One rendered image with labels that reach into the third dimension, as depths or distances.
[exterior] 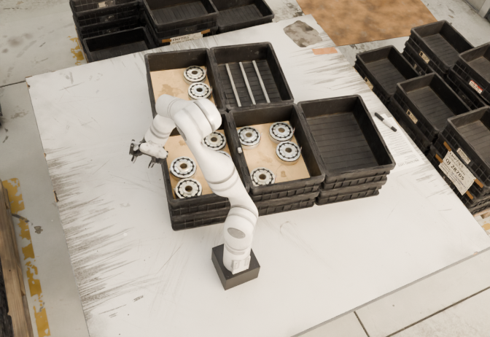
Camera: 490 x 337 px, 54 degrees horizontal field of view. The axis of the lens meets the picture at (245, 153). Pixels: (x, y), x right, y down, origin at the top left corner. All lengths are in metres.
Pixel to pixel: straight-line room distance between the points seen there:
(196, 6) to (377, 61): 1.27
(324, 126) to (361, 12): 2.27
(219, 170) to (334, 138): 0.91
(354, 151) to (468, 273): 1.19
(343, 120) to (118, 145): 1.01
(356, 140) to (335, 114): 0.16
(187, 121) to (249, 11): 2.31
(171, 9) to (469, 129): 1.93
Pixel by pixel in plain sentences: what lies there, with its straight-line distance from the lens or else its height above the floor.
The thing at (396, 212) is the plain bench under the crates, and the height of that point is 0.70.
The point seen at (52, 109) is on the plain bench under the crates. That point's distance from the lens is 2.40.
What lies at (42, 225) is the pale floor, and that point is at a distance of 2.87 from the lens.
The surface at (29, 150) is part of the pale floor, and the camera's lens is 3.20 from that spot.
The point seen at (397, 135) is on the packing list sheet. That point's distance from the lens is 2.40.
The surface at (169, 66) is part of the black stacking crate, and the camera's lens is 2.30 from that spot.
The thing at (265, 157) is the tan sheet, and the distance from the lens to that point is 1.99.
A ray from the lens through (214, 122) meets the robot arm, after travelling 1.21.
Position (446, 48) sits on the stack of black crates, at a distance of 3.57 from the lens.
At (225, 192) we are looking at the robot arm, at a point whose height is 1.26.
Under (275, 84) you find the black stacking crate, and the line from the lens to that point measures 2.28.
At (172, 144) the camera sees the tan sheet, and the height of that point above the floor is 0.83.
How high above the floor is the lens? 2.41
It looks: 53 degrees down
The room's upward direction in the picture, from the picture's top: 8 degrees clockwise
